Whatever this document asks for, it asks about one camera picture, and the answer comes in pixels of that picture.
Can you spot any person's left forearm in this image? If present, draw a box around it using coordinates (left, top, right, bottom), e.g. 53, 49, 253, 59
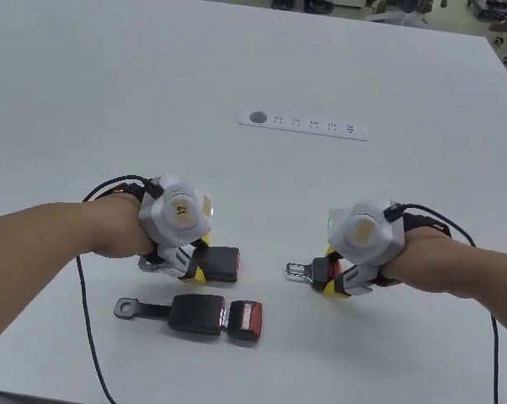
0, 197, 116, 353

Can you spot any white power strip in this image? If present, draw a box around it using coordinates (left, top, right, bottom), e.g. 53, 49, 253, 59
235, 109, 370, 143

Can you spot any person's right forearm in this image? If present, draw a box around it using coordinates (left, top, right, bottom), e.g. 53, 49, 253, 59
441, 240, 507, 334

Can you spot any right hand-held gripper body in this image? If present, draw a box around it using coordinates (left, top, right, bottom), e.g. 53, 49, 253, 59
326, 189, 407, 268

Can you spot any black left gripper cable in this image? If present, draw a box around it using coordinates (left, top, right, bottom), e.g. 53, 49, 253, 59
75, 176, 161, 404

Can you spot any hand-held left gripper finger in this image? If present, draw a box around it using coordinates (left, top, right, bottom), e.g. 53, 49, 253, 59
189, 233, 215, 263
155, 245, 207, 286

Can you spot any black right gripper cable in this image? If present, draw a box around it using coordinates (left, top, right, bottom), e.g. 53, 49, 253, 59
388, 202, 500, 404

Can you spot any person's left hand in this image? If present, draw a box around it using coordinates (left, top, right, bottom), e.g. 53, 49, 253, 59
104, 183, 163, 258

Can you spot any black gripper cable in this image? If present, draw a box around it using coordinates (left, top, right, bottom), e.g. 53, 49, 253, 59
75, 176, 161, 404
388, 202, 500, 404

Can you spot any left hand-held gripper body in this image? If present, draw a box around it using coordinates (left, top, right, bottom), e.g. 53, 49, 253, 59
136, 173, 216, 250

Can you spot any person's right hand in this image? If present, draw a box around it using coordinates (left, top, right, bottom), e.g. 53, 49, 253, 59
376, 212, 453, 290

